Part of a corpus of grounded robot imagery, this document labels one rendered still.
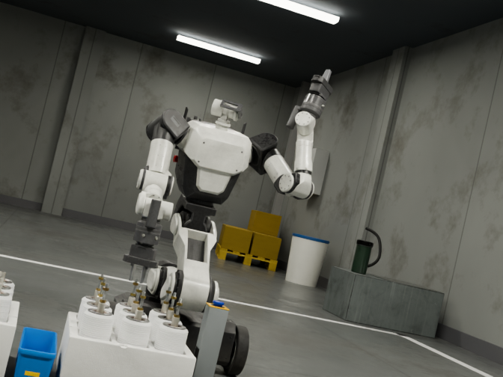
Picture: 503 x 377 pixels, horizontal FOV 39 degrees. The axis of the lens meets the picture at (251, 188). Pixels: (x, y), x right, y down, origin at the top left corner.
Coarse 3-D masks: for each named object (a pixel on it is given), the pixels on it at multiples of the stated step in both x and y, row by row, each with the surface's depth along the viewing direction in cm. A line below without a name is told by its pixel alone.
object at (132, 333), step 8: (128, 320) 218; (120, 328) 220; (128, 328) 217; (136, 328) 217; (144, 328) 218; (120, 336) 218; (128, 336) 217; (136, 336) 217; (144, 336) 218; (128, 344) 216; (136, 344) 217; (144, 344) 219
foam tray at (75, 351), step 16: (64, 336) 233; (112, 336) 223; (64, 352) 213; (80, 352) 210; (96, 352) 211; (112, 352) 212; (128, 352) 213; (144, 352) 214; (160, 352) 216; (64, 368) 209; (80, 368) 210; (96, 368) 211; (112, 368) 212; (128, 368) 213; (144, 368) 215; (160, 368) 216; (176, 368) 217; (192, 368) 218
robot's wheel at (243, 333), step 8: (240, 328) 287; (240, 336) 283; (248, 336) 284; (240, 344) 281; (248, 344) 282; (240, 352) 280; (232, 360) 283; (240, 360) 280; (224, 368) 291; (232, 368) 281; (240, 368) 282
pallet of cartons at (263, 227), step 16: (224, 224) 1028; (256, 224) 1009; (272, 224) 1012; (224, 240) 949; (240, 240) 950; (256, 240) 952; (272, 240) 955; (224, 256) 946; (240, 256) 1056; (256, 256) 972; (272, 256) 955
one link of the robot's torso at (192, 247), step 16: (176, 224) 287; (176, 240) 285; (192, 240) 287; (208, 240) 284; (192, 256) 282; (208, 256) 278; (176, 272) 274; (192, 272) 270; (208, 272) 273; (176, 288) 265; (192, 288) 265; (208, 288) 267; (176, 304) 266; (192, 304) 266
